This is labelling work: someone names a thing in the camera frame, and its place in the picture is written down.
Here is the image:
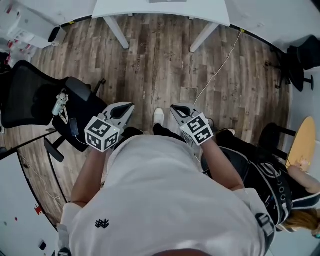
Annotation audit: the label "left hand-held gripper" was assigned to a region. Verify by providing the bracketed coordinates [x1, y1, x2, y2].
[84, 101, 136, 152]

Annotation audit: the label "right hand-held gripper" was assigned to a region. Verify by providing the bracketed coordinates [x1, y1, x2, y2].
[170, 103, 214, 148]

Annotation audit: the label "person's right forearm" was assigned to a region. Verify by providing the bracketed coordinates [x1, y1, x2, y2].
[199, 138, 245, 192]

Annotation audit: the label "person's left forearm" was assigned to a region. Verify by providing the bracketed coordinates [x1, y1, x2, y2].
[71, 147, 111, 206]

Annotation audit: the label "person's white right shoe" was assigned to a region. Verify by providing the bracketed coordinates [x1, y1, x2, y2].
[152, 107, 165, 125]

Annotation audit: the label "person's black trousers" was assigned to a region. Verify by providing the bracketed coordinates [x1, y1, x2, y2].
[119, 123, 187, 151]

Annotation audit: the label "black smartphone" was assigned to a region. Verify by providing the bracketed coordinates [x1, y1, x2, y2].
[69, 117, 80, 137]

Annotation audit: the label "mint green small bottle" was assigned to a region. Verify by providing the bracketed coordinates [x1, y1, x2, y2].
[51, 92, 70, 116]

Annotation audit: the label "person's white shirt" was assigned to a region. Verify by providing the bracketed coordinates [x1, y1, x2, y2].
[57, 133, 276, 256]

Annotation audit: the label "black mesh office chair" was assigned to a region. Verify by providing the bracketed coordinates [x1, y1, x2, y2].
[0, 59, 108, 163]

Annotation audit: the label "white trash bin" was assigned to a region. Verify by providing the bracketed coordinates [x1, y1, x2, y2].
[47, 24, 62, 47]

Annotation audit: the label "white table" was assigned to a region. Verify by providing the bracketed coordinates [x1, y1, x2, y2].
[91, 0, 231, 53]

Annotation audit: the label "round wooden table top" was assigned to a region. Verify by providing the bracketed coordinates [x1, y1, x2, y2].
[286, 116, 317, 173]

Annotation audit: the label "black swivel office chair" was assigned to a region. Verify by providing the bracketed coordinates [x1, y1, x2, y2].
[274, 34, 320, 93]

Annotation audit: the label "white floor cable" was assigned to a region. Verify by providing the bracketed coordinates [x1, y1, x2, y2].
[193, 29, 243, 106]

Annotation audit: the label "patterned lanyard strap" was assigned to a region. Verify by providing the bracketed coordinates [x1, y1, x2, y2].
[58, 104, 70, 125]

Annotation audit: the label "white desk black frame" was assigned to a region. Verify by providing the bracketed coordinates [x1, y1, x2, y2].
[0, 131, 70, 256]

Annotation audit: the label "grey shoulder strap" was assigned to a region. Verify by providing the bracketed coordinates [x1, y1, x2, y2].
[256, 212, 276, 251]

